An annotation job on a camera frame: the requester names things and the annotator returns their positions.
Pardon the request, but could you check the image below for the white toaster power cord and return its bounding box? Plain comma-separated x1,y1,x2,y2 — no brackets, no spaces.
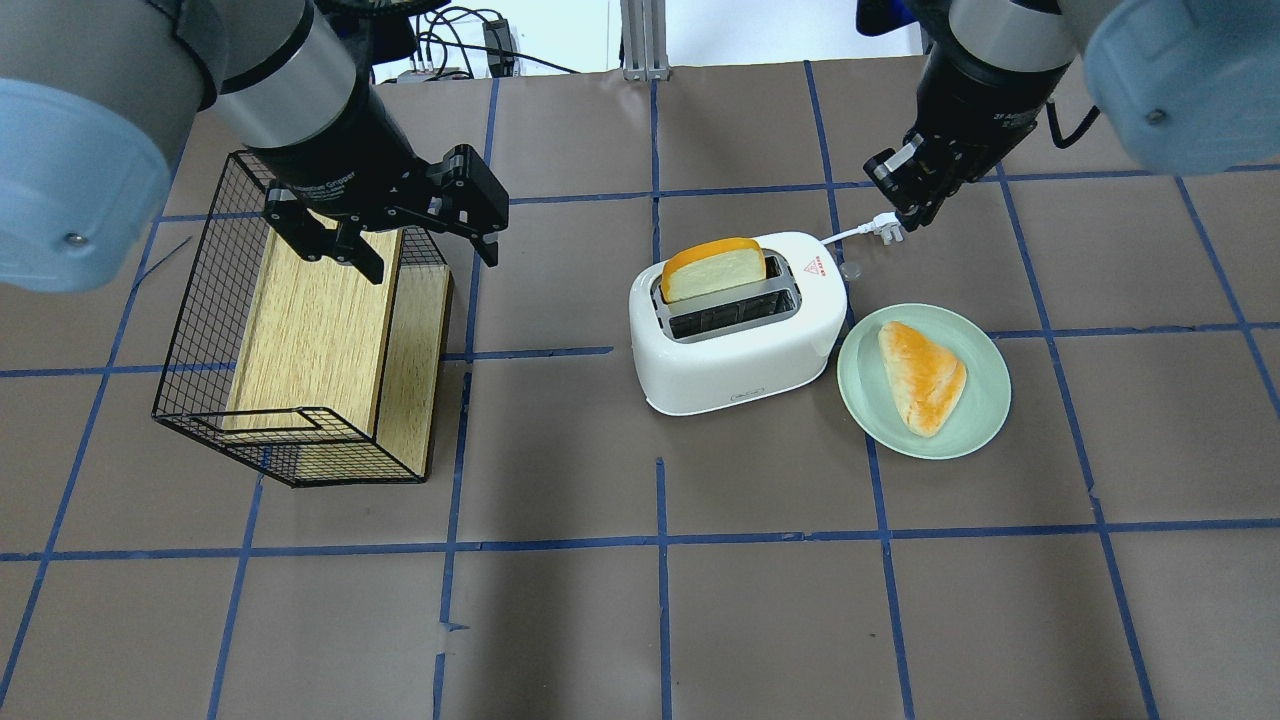
818,211,908,247

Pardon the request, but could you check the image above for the white two-slot toaster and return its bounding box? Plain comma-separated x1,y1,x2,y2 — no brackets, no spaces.
628,232,849,416

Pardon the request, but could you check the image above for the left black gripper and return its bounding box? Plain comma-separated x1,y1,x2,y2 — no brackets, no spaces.
250,85,509,284

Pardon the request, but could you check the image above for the large wooden board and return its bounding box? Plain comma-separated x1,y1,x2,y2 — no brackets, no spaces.
221,231,404,433

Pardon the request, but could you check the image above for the black wire basket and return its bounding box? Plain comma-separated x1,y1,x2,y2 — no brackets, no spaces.
152,151,448,488

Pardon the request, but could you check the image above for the small wooden board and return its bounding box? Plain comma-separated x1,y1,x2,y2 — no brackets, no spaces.
375,264,451,477

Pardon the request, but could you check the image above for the bread slice in toaster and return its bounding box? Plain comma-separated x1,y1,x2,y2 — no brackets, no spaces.
660,237,767,304

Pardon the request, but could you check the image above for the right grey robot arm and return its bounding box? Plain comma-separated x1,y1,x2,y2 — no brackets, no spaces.
856,1,1279,240

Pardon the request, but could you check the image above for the triangular bread on plate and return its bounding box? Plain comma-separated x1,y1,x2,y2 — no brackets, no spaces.
877,322,968,438

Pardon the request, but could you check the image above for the aluminium frame post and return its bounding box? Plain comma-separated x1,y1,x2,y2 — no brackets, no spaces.
620,0,671,82

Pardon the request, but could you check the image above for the light green plate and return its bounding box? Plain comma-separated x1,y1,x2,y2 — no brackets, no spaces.
836,304,1012,460

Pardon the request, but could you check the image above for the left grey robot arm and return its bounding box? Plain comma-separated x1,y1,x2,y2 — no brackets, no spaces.
1,1,509,293

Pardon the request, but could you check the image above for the black power adapter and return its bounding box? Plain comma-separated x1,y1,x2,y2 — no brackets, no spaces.
483,19,518,78

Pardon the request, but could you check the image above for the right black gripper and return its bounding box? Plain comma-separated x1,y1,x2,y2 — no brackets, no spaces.
864,45,1066,232

